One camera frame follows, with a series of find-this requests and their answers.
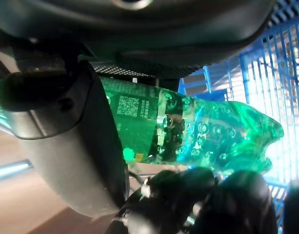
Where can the green soda bottle yellow cap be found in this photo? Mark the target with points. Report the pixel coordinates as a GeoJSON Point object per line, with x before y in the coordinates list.
{"type": "Point", "coordinates": [212, 131]}

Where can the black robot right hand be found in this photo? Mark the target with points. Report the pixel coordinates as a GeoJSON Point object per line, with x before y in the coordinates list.
{"type": "Point", "coordinates": [79, 146]}

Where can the blue plastic shopping basket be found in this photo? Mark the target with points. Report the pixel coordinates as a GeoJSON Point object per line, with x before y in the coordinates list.
{"type": "Point", "coordinates": [261, 61]}

